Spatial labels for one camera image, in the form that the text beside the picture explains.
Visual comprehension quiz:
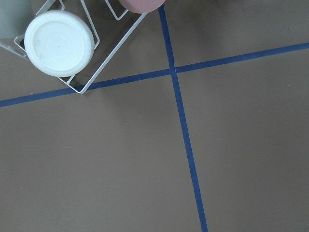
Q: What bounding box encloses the pink upside-down cup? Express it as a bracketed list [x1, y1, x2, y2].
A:
[119, 0, 165, 14]

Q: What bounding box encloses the grey-blue upside-down cup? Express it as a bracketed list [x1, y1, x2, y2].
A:
[0, 0, 34, 39]

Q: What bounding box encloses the white wire cup rack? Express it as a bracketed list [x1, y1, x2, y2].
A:
[0, 0, 146, 94]

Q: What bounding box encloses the white upside-down cup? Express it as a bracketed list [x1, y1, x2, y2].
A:
[24, 10, 95, 77]

